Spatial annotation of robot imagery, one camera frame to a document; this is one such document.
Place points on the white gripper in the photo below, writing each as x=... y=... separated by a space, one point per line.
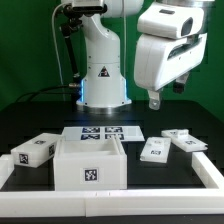
x=172 y=42

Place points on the white cabinet body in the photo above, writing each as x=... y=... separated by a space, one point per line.
x=90 y=165

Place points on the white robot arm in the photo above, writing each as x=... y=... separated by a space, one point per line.
x=103 y=88

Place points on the white flat tag plate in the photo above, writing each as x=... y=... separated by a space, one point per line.
x=125 y=133

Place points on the white closed box part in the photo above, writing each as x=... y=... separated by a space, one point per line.
x=36 y=151

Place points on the white U-shaped frame fence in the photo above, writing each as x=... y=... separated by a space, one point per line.
x=206 y=200

